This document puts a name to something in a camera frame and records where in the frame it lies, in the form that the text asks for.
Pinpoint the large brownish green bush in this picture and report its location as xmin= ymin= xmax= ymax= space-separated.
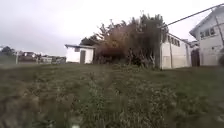
xmin=79 ymin=13 xmax=169 ymax=70

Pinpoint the small white building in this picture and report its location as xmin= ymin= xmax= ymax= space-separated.
xmin=64 ymin=43 xmax=97 ymax=65

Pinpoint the overhead wire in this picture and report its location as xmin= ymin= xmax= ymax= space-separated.
xmin=159 ymin=2 xmax=224 ymax=29

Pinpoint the distant dark tree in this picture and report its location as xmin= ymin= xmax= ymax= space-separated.
xmin=0 ymin=45 xmax=16 ymax=57

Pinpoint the distant row of buildings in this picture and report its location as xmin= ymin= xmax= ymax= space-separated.
xmin=16 ymin=50 xmax=67 ymax=65

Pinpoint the rough green grass ground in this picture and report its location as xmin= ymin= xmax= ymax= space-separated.
xmin=0 ymin=61 xmax=224 ymax=128

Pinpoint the dark wooden gate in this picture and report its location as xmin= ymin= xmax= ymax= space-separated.
xmin=190 ymin=48 xmax=201 ymax=67

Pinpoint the white two-storey house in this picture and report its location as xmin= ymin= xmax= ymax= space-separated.
xmin=188 ymin=5 xmax=224 ymax=67

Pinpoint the long white building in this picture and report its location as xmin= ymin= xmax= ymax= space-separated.
xmin=159 ymin=32 xmax=193 ymax=70

